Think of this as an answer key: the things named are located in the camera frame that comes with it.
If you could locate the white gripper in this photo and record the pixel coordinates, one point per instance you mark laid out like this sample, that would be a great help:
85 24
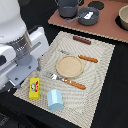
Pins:
20 58

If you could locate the brown toy sausage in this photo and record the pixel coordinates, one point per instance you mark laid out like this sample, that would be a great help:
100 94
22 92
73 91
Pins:
81 40

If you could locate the yellow butter box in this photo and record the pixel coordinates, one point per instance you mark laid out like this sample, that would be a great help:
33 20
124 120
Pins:
34 88

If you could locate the white toy fish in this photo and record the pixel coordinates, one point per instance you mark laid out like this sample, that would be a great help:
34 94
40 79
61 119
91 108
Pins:
88 16

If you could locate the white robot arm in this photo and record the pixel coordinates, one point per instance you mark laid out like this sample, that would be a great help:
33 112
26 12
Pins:
12 27

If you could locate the round wooden plate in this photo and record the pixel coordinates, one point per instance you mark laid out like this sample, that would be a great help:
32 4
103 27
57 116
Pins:
69 66

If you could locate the grey toy pot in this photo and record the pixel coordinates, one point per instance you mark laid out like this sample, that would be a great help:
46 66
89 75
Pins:
68 8

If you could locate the woven beige placemat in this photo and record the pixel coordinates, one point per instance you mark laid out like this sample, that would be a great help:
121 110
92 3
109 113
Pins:
79 105

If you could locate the grey toy saucepan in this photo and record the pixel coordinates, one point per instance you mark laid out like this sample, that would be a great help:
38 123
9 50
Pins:
82 12

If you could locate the black stove burner disc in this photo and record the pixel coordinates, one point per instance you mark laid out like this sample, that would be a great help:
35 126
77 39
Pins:
96 4

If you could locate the beige bowl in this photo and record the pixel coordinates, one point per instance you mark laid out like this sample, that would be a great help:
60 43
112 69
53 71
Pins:
123 14

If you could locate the knife with orange handle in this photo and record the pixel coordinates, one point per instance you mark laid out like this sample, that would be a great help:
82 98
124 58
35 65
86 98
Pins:
80 56

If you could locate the fork with orange handle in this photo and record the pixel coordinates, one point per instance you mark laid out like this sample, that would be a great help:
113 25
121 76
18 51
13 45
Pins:
70 82

